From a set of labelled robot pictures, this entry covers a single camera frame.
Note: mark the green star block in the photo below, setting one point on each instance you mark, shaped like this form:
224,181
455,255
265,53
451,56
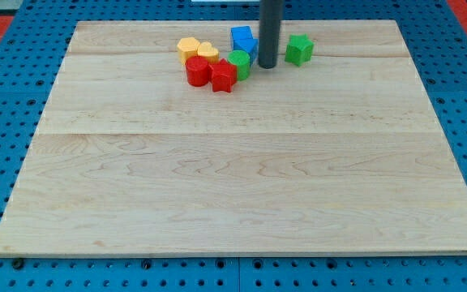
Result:
299,49

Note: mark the green cylinder block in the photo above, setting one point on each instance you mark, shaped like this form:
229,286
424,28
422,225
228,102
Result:
242,61

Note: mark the red star block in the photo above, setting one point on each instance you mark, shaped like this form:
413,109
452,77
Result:
223,76

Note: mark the blue triangle block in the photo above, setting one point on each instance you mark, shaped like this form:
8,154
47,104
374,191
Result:
250,46

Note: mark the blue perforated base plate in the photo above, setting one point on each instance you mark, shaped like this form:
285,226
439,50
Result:
31,52

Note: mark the yellow heart block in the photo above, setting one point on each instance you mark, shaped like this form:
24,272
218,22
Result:
208,51

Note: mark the yellow hexagon block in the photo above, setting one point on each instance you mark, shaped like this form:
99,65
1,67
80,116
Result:
187,48

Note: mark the light wooden board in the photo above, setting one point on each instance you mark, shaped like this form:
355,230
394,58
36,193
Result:
342,156

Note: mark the blue cube block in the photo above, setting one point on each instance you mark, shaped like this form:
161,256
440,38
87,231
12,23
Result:
239,33

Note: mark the red cylinder block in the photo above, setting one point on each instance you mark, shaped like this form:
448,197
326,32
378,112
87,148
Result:
197,71

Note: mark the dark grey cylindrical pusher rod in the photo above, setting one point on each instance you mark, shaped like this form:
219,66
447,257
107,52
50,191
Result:
270,17

